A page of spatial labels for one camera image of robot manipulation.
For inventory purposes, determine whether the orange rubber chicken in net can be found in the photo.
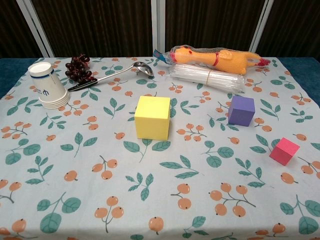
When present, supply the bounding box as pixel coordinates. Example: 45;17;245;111
152;45;272;76

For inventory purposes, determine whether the steel ladle with black handle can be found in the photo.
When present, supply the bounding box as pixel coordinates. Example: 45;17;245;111
67;61;155;93

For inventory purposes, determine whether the large yellow foam cube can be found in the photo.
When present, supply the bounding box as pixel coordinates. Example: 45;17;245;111
134;95;171;141

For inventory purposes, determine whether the stack of white paper cups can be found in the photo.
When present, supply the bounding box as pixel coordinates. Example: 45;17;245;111
27;62;71;110

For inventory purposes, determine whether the floral fruit print tablecloth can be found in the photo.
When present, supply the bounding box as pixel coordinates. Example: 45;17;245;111
0;56;320;240

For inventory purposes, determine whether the bundle of clear plastic straws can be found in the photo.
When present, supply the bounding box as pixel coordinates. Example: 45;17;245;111
167;63;245;95

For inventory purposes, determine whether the dark red grape bunch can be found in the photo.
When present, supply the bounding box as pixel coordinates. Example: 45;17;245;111
64;53;99;85

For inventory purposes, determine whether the dark partition panel white frame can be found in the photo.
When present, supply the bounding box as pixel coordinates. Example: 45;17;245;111
249;0;320;59
0;0;55;59
157;0;275;55
23;0;159;58

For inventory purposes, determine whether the small pink foam cube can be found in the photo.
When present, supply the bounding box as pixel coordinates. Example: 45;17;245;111
269;136;301;167

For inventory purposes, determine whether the purple foam cube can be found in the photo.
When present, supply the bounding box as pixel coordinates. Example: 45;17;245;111
227;95;256;126

